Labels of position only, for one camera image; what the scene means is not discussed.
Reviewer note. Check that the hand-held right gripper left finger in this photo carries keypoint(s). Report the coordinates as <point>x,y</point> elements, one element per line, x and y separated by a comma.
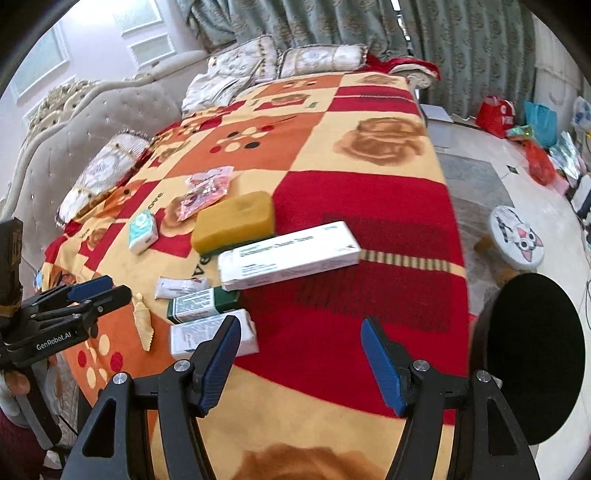
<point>221,364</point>

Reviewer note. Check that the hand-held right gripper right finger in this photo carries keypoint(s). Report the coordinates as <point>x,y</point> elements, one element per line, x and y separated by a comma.
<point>385,369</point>

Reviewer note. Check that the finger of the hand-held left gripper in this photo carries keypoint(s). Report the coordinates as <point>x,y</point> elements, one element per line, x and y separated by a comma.
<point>111,297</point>
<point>90,288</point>

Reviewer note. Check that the small white medicine box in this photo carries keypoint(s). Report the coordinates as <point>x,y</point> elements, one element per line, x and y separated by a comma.
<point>184,339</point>

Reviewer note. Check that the green medicine box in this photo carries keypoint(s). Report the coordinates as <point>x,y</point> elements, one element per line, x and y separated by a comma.
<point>203,304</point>

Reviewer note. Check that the white sachet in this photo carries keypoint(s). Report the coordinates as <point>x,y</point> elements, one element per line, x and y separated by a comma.
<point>178,288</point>

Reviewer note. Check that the long white medicine box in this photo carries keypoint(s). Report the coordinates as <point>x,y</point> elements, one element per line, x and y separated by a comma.
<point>286,258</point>

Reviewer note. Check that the pink foil wrapper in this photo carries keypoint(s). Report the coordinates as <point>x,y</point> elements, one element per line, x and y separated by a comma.
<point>198,201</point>

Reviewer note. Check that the black round trash bin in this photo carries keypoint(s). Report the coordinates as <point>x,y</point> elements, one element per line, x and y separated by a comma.
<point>531,350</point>

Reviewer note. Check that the pink white torn wrapper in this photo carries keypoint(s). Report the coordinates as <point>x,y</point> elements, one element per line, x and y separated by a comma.
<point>210,177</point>

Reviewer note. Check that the person's left hand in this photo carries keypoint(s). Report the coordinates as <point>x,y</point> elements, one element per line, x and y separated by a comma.
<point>11,383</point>

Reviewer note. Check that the teal white tissue pack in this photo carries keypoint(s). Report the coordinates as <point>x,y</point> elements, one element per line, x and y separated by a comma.
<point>142,230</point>

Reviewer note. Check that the white embroidered bolster pillow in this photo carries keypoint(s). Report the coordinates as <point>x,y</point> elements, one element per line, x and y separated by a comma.
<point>101,175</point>
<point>323,60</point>

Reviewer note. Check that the yellow green sponge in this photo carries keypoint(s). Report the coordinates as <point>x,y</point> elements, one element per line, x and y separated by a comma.
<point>233,221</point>

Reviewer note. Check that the grey tufted headboard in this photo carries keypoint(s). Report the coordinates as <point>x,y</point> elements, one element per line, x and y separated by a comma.
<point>69,124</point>

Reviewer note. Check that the red orange printed blanket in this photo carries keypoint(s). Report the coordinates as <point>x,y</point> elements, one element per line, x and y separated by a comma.
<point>346,207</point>

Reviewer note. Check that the cat print round stool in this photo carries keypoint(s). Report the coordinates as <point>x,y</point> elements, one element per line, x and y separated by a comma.
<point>515,235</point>

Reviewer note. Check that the white folded quilt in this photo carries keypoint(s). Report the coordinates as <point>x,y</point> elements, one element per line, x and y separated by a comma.
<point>212,92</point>

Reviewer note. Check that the white box beside bed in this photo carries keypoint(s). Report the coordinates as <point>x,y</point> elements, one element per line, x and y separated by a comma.
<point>436,127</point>

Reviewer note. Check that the red plastic bag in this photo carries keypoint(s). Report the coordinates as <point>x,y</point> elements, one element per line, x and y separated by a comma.
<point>540,161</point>

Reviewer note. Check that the green shiny wrapper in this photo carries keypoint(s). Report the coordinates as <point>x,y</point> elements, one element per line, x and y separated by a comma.
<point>519,134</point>

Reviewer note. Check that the square embroidered pillow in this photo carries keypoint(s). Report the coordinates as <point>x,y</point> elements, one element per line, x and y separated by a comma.
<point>242,57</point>

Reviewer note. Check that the red paper bag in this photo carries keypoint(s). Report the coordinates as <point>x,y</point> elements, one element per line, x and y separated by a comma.
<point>494,115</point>

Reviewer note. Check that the silver foil bags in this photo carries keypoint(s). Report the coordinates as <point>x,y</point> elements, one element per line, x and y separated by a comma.
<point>565,154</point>

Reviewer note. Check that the blue plastic bag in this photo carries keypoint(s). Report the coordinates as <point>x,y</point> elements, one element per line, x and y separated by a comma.
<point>540,122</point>

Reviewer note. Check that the red cloth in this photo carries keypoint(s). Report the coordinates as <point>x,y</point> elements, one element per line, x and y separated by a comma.
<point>406,69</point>

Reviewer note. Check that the white printed bag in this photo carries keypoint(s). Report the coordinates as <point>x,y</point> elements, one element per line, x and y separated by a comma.
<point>582,113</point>

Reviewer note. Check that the green patterned curtain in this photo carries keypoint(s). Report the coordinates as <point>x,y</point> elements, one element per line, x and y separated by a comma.
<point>346,27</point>

